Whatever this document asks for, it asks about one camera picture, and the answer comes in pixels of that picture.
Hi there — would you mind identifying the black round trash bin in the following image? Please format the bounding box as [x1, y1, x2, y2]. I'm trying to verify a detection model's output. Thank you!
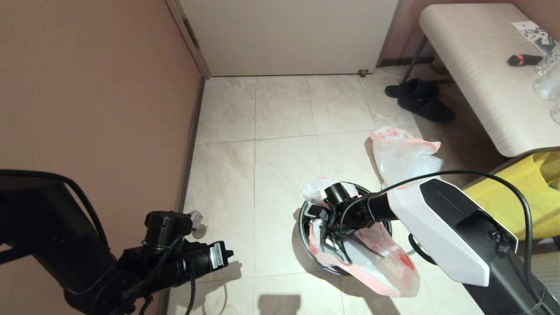
[298, 181, 392, 277]

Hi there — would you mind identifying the yellow fabric bag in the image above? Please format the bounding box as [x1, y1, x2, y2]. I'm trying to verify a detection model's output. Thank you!
[464, 151, 560, 240]

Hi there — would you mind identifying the dark blue slipper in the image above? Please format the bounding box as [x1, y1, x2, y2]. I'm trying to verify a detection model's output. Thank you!
[397, 96, 455, 123]
[385, 78, 440, 99]

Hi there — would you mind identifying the white door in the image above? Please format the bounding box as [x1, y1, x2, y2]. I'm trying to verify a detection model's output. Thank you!
[178, 0, 399, 77]

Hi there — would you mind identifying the beige wood-grain table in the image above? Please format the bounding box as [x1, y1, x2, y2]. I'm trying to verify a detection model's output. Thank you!
[400, 3, 560, 158]

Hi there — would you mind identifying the black-and-white printed paper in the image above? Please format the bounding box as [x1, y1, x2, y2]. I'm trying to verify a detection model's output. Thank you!
[511, 20, 558, 55]

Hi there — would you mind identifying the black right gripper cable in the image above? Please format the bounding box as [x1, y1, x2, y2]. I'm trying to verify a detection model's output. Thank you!
[319, 171, 550, 315]

